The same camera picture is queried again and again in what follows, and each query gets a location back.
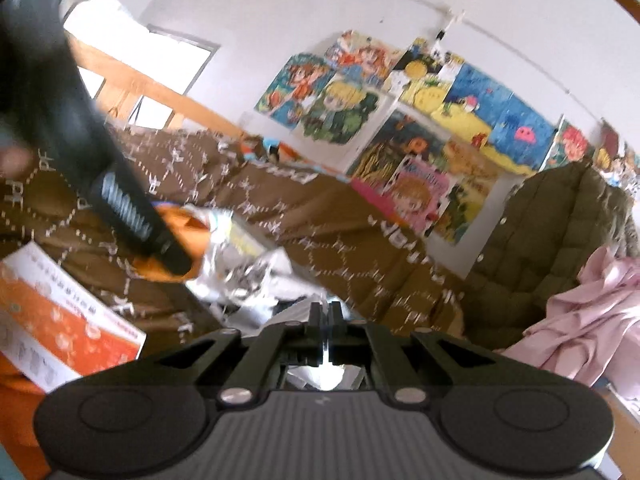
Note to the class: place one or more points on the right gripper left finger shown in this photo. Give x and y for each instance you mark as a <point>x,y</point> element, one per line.
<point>256,368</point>

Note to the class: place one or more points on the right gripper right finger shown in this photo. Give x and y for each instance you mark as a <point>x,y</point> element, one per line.
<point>373,348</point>

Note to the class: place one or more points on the person left hand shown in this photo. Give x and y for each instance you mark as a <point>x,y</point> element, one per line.
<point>15,160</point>

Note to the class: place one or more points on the brown patterned blanket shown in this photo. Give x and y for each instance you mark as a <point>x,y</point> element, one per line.
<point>378,268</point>

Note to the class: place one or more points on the pink border girl drawing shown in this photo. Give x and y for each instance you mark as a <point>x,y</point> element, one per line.
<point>418,191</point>

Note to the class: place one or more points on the orange white cardboard box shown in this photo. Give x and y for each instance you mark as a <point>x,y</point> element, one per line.
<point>52,329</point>

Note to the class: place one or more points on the boy green background drawing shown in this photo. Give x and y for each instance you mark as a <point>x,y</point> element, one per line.
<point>343,107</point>

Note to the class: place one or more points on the dark olive quilted jacket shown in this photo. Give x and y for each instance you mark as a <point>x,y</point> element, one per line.
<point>548,229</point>

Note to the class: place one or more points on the pink crumpled shirt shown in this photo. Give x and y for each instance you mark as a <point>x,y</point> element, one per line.
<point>585,326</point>

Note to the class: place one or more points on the blue sea yellow drawing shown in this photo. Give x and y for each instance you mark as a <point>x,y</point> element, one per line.
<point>477,109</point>

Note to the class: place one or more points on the red hair child drawing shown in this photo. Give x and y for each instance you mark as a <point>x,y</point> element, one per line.
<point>569,145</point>

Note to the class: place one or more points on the wooden bed rail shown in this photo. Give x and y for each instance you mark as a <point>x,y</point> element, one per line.
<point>123,87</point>

